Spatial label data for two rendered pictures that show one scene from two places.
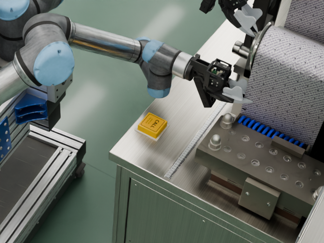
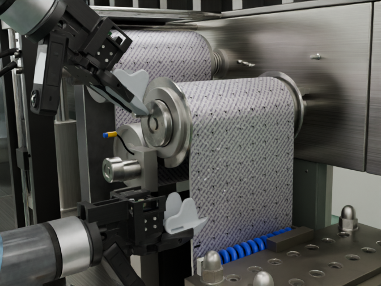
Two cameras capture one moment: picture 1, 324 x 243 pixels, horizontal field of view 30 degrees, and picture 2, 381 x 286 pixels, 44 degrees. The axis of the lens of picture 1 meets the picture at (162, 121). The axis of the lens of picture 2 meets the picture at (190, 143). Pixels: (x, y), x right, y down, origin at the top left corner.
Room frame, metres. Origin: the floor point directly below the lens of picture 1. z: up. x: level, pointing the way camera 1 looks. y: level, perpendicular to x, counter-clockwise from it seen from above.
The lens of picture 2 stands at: (0.95, 0.39, 1.36)
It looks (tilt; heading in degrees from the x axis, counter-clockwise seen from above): 11 degrees down; 299
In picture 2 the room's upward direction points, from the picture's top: 1 degrees counter-clockwise
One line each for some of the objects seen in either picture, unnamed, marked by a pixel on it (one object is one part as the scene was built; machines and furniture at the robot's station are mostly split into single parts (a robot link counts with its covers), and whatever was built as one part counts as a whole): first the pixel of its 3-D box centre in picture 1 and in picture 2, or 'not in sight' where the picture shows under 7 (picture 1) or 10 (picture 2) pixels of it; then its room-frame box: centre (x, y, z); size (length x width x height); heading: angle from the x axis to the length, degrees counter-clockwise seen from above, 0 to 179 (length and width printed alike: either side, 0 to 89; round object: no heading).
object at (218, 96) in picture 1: (222, 93); (165, 238); (1.30, -0.16, 1.09); 0.09 x 0.05 x 0.02; 64
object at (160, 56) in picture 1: (162, 56); (7, 264); (1.41, 0.03, 1.11); 0.11 x 0.08 x 0.09; 65
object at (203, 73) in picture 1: (208, 74); (121, 226); (1.35, -0.12, 1.12); 0.12 x 0.08 x 0.09; 65
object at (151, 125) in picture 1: (152, 125); not in sight; (1.31, 0.03, 0.91); 0.07 x 0.07 x 0.02; 65
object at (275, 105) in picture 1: (282, 110); (245, 197); (1.25, -0.34, 1.11); 0.23 x 0.01 x 0.18; 65
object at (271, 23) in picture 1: (262, 45); (164, 122); (1.35, -0.25, 1.25); 0.15 x 0.01 x 0.15; 155
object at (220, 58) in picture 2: not in sight; (207, 63); (1.46, -0.62, 1.33); 0.07 x 0.07 x 0.07; 65
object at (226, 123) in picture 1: (227, 119); (212, 265); (1.24, -0.19, 1.05); 0.04 x 0.04 x 0.04
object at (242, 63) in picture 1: (240, 83); (136, 238); (1.40, -0.23, 1.05); 0.06 x 0.05 x 0.31; 65
